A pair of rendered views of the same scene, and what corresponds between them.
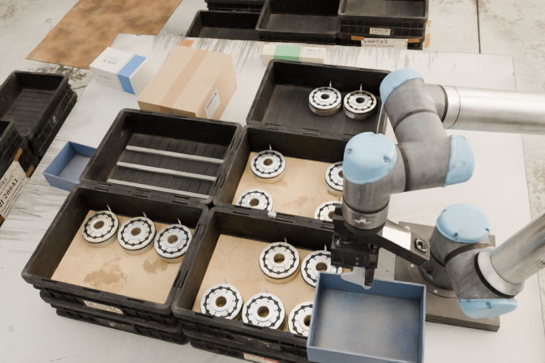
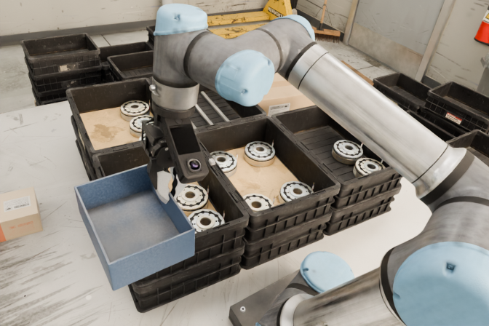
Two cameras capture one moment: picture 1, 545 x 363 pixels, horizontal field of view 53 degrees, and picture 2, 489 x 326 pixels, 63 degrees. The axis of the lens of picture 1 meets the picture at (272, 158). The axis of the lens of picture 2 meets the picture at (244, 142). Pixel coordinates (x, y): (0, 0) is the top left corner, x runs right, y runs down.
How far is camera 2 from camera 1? 0.71 m
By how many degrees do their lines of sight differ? 29
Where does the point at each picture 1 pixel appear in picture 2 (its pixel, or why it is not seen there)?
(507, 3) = not seen: outside the picture
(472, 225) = (329, 277)
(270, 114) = (302, 134)
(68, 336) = (65, 154)
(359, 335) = (125, 230)
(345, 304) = (148, 209)
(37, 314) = (70, 134)
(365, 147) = (177, 7)
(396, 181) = (178, 50)
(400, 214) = not seen: hidden behind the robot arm
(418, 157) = (209, 41)
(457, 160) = (235, 62)
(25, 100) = not seen: hidden behind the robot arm
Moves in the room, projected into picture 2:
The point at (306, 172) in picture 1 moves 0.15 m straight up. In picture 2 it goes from (279, 176) to (287, 138)
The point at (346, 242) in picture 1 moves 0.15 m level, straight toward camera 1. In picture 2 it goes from (156, 126) to (68, 152)
